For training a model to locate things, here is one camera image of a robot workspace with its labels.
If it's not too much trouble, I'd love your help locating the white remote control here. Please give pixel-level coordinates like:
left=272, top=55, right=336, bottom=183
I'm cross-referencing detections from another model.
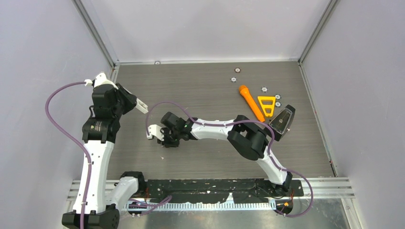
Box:
left=135, top=98, right=149, bottom=114

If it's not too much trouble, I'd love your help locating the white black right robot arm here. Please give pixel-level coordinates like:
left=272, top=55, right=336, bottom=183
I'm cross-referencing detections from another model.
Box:
left=154, top=112, right=292, bottom=196

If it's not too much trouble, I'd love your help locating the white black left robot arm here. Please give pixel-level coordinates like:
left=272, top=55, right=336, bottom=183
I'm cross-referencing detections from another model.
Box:
left=62, top=83, right=147, bottom=229

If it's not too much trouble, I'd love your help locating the orange toy microphone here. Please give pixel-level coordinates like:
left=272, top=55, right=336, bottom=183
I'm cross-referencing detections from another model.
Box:
left=238, top=85, right=265, bottom=122

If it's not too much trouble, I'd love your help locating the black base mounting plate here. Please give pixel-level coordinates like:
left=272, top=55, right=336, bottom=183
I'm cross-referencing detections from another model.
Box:
left=141, top=178, right=304, bottom=204

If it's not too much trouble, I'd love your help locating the black yellow metronome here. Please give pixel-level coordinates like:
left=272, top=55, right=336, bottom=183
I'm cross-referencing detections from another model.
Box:
left=269, top=104, right=296, bottom=141

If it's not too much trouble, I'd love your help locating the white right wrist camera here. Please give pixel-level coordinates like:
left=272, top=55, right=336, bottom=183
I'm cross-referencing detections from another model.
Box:
left=146, top=125, right=164, bottom=141

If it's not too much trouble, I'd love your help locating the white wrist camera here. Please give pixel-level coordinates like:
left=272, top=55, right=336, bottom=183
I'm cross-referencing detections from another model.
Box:
left=84, top=72, right=118, bottom=90
left=146, top=125, right=164, bottom=141

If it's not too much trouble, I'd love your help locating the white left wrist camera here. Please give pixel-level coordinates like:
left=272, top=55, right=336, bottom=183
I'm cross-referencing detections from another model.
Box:
left=84, top=72, right=118, bottom=90

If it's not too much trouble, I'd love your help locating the yellow triangular plastic frame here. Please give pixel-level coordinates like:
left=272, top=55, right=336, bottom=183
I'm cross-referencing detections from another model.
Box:
left=257, top=96, right=276, bottom=117

